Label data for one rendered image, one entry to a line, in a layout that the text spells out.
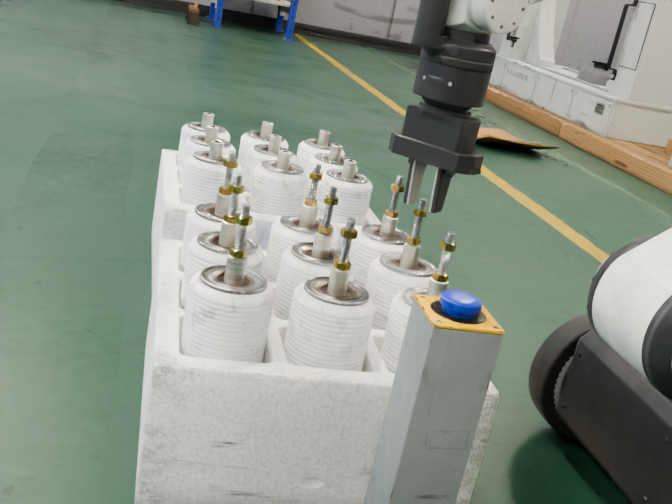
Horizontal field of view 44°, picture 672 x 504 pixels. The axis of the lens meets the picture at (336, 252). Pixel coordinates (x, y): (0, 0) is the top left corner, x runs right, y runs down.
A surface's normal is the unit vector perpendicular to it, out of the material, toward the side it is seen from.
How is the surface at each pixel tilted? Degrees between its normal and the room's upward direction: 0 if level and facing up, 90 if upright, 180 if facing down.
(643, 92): 90
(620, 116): 90
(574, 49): 90
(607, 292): 83
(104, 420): 0
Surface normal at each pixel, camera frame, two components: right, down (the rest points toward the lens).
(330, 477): 0.18, 0.36
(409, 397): -0.97, -0.12
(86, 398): 0.19, -0.93
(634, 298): -0.85, -0.39
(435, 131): -0.57, 0.16
